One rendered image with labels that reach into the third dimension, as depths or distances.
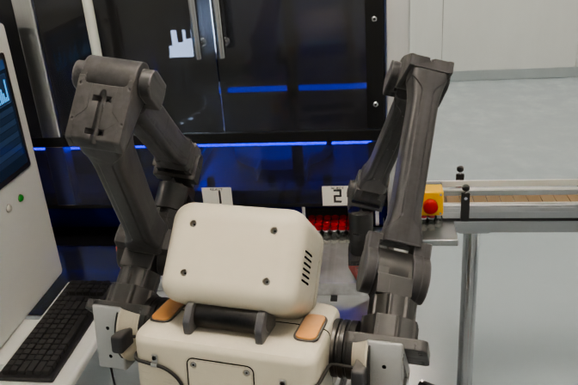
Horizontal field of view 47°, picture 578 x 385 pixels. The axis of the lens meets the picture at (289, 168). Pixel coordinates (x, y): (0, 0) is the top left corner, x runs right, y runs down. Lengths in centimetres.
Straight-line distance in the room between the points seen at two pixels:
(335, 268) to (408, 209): 72
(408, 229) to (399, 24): 73
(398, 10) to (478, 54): 485
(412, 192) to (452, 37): 539
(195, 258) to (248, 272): 8
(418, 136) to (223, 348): 46
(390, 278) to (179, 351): 33
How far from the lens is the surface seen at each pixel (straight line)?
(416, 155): 109
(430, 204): 180
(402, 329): 98
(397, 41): 168
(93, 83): 90
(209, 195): 187
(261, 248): 93
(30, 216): 191
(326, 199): 183
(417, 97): 113
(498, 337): 301
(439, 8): 636
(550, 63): 665
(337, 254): 181
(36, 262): 195
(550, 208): 202
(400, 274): 103
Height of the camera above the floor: 181
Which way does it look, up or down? 23 degrees down
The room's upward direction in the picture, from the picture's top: 4 degrees counter-clockwise
